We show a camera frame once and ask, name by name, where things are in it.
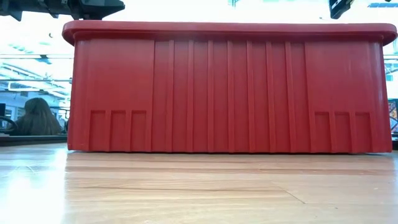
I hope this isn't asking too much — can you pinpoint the red plastic bin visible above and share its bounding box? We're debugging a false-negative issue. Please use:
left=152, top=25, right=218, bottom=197
left=62, top=20, right=398, bottom=154

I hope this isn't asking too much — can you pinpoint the person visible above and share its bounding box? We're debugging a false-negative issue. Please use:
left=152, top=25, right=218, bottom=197
left=14, top=97, right=63, bottom=136

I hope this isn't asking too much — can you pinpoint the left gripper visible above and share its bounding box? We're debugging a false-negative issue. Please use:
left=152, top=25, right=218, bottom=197
left=0, top=0, right=126, bottom=22

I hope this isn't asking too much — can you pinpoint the black aluminium frame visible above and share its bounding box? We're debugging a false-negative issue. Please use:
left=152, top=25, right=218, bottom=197
left=0, top=134, right=68, bottom=147

